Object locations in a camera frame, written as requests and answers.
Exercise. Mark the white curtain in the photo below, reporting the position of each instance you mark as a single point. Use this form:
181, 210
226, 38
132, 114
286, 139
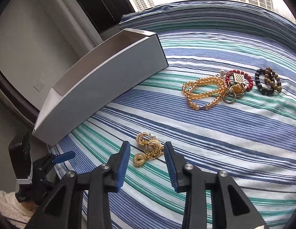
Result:
67, 16

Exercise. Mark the dark wooden frame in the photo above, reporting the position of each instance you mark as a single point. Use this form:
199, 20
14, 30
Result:
16, 95

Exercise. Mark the white fluffy cloth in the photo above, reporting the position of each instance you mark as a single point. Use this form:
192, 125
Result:
9, 205

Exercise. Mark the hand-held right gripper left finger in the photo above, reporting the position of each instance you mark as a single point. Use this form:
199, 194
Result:
121, 167

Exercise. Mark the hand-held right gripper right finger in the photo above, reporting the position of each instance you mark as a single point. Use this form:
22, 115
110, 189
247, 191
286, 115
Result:
171, 167

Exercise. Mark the white wall socket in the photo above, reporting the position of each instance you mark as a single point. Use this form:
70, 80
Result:
39, 87

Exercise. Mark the blue green striped bedsheet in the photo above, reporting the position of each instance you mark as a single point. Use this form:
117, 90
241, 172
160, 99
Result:
210, 148

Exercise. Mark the gold hoop earrings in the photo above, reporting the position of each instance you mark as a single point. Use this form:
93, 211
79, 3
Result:
154, 146

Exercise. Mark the gold square pendant keyring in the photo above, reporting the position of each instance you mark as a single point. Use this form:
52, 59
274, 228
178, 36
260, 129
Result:
238, 78

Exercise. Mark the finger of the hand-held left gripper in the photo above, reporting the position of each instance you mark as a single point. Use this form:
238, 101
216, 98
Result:
64, 157

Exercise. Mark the white cardboard box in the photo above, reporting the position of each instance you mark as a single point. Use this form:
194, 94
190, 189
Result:
102, 88

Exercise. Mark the dark window side panel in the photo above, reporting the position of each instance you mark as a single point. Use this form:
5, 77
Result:
98, 2

